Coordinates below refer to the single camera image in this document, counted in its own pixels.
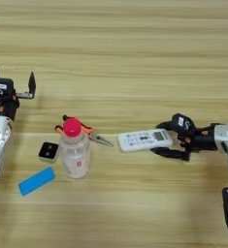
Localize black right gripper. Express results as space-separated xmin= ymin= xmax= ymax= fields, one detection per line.
xmin=149 ymin=120 xmax=216 ymax=163

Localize orange black needle-nose pliers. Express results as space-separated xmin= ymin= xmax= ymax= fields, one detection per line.
xmin=54 ymin=114 xmax=114 ymax=148

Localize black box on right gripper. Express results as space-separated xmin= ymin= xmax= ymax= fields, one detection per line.
xmin=170 ymin=112 xmax=196 ymax=137

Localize white remote control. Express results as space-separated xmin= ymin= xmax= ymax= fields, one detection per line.
xmin=116 ymin=128 xmax=174 ymax=153

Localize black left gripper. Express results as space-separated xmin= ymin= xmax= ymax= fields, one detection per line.
xmin=0 ymin=68 xmax=37 ymax=122

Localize blue rectangular block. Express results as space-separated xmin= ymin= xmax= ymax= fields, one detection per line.
xmin=17 ymin=166 xmax=57 ymax=198

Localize small black square box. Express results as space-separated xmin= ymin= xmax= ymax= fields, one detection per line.
xmin=38 ymin=141 xmax=60 ymax=164

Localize clear bottle with red cap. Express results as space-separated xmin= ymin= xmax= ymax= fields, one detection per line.
xmin=58 ymin=117 xmax=91 ymax=179

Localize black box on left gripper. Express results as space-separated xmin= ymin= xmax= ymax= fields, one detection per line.
xmin=0 ymin=77 xmax=15 ymax=100

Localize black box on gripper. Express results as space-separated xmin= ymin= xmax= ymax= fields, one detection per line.
xmin=0 ymin=77 xmax=15 ymax=100
xmin=170 ymin=112 xmax=196 ymax=137

